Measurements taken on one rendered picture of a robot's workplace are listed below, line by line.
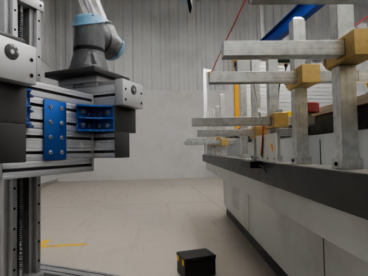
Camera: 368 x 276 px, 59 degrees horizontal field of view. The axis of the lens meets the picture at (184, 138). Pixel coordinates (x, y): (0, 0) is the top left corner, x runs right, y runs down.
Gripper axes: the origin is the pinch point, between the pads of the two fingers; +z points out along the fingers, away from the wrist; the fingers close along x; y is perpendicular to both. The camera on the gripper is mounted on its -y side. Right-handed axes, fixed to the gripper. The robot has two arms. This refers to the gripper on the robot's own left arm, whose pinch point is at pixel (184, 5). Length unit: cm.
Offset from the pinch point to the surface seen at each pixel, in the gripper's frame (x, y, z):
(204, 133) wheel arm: -15, -2, 50
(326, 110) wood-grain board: -12, -50, 44
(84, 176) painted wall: -561, 520, 119
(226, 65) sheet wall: -754, 186, -177
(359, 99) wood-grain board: 7, -59, 43
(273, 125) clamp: 2, -33, 49
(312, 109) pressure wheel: -4, -46, 44
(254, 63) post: -27.7, -21.9, 18.8
